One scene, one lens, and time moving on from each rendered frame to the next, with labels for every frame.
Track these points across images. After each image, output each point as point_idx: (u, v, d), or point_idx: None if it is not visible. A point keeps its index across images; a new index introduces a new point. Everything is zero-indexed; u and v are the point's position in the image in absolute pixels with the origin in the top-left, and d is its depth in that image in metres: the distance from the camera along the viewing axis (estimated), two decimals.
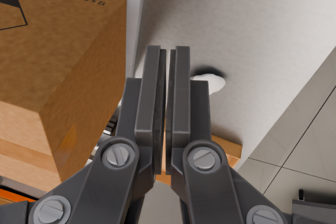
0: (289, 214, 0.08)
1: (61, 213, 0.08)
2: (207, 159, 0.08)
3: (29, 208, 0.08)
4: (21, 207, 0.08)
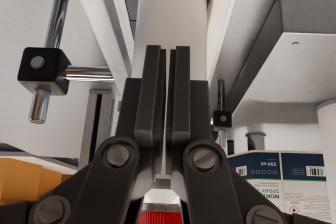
0: (289, 214, 0.08)
1: (61, 213, 0.08)
2: (207, 159, 0.08)
3: (29, 208, 0.08)
4: (21, 207, 0.08)
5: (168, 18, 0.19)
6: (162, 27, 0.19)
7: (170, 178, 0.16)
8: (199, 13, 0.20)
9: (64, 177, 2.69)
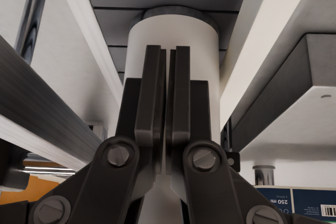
0: (289, 214, 0.08)
1: (61, 213, 0.08)
2: (207, 159, 0.08)
3: (29, 208, 0.08)
4: (21, 207, 0.08)
5: (166, 112, 0.13)
6: None
7: None
8: (211, 98, 0.14)
9: None
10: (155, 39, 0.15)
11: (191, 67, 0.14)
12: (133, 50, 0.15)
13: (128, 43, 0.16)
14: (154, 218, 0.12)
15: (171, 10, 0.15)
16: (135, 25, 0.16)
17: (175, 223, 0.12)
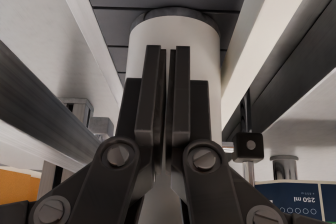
0: (289, 214, 0.08)
1: (61, 213, 0.08)
2: (207, 159, 0.08)
3: (29, 208, 0.08)
4: (21, 207, 0.08)
5: None
6: None
7: None
8: (212, 99, 0.14)
9: None
10: (156, 41, 0.15)
11: (192, 69, 0.14)
12: (134, 51, 0.15)
13: (129, 44, 0.16)
14: (155, 221, 0.12)
15: (172, 11, 0.15)
16: (136, 27, 0.16)
17: None
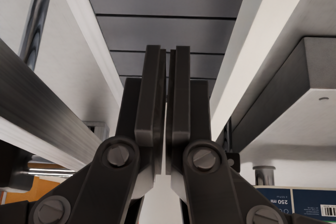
0: (289, 214, 0.08)
1: (61, 213, 0.08)
2: (207, 159, 0.08)
3: (29, 208, 0.08)
4: (21, 207, 0.08)
5: None
6: (164, 168, 0.25)
7: None
8: None
9: None
10: None
11: None
12: None
13: None
14: (163, 216, 0.24)
15: None
16: None
17: (174, 218, 0.23)
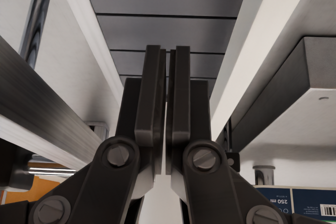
0: (289, 214, 0.08)
1: (61, 213, 0.08)
2: (207, 159, 0.08)
3: (29, 208, 0.08)
4: (21, 207, 0.08)
5: None
6: (164, 167, 0.25)
7: None
8: None
9: None
10: None
11: None
12: None
13: None
14: (163, 215, 0.24)
15: None
16: None
17: (174, 218, 0.23)
